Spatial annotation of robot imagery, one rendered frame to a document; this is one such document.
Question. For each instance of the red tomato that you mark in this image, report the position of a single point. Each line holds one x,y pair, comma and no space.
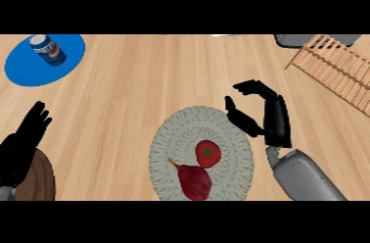
207,154

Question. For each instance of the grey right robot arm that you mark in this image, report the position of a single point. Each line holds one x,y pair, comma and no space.
304,176

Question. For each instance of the wooden tiered shelf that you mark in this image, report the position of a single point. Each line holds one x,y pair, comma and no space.
335,69

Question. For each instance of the round brown wooden board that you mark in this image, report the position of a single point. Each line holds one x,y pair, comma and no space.
39,178

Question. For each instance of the blue soda can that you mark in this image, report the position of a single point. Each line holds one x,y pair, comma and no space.
48,50

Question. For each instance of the dark red pear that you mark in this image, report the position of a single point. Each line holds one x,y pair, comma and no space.
194,182

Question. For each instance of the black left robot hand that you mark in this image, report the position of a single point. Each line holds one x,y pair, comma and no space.
21,145

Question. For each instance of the round grey woven placemat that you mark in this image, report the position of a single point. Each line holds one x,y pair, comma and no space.
201,153

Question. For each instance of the grey flat appliance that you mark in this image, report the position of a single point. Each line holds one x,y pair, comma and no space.
309,39

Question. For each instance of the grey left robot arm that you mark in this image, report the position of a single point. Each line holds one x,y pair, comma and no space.
6,193

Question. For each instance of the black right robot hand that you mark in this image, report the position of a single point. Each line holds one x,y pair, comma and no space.
278,122

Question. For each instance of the round blue plate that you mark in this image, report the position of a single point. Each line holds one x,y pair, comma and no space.
34,65

